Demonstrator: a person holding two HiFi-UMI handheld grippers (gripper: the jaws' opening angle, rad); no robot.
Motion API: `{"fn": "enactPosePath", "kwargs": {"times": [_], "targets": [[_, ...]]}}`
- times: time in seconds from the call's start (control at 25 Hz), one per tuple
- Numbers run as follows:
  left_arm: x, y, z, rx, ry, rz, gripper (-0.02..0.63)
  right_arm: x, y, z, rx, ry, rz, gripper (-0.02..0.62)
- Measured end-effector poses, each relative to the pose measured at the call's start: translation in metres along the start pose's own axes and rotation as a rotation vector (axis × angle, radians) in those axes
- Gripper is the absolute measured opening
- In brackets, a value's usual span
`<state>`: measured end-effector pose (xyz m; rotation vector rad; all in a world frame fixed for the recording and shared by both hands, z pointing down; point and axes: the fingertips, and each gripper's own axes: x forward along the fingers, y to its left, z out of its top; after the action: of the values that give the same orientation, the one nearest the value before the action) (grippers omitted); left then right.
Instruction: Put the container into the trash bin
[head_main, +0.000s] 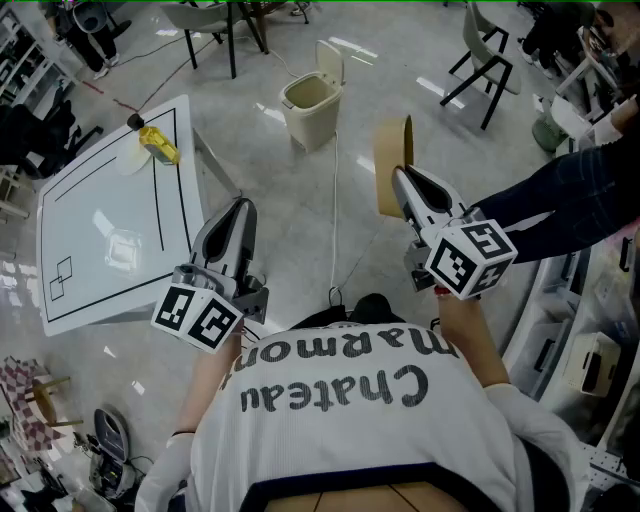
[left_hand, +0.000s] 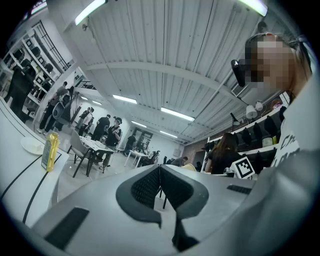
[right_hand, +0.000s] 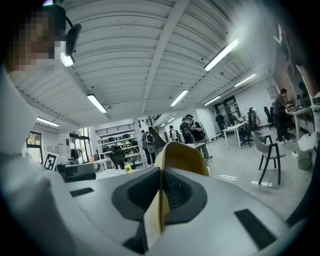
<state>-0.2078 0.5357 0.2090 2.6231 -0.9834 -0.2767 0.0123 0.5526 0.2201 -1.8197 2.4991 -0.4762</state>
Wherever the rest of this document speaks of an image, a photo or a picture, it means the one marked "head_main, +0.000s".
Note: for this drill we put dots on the yellow bottle with black cap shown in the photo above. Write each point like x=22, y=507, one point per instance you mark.
x=157, y=145

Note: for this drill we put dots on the beige trash bin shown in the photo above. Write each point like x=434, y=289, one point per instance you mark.
x=312, y=117

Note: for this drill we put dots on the white storage rack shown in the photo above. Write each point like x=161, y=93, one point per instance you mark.
x=550, y=310

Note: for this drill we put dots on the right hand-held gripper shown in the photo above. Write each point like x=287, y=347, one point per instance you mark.
x=470, y=260

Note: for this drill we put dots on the person's left forearm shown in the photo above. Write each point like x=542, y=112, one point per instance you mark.
x=210, y=380

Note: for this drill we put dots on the grey chair with black legs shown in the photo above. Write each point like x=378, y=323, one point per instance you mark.
x=482, y=50
x=200, y=15

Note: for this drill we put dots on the person's black trousers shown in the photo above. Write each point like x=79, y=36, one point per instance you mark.
x=372, y=307

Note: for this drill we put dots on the checkered cloth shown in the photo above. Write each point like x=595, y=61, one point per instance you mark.
x=20, y=395

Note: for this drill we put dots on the person's white printed shirt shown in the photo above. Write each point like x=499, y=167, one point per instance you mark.
x=350, y=440

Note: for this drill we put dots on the wooden stool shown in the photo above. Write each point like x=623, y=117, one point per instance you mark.
x=45, y=400

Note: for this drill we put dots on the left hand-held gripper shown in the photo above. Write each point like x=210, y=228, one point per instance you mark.
x=200, y=320

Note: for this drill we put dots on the white table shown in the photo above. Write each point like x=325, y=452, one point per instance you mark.
x=85, y=215

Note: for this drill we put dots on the black office chair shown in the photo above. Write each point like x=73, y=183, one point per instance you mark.
x=30, y=135

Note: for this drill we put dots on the person's right forearm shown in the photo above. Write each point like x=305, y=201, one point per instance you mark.
x=470, y=335

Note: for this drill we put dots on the white plastic basket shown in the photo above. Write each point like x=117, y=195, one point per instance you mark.
x=592, y=362

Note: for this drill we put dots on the white shelf unit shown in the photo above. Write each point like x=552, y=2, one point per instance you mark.
x=30, y=60

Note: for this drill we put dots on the white round plate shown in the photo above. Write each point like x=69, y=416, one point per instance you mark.
x=129, y=160

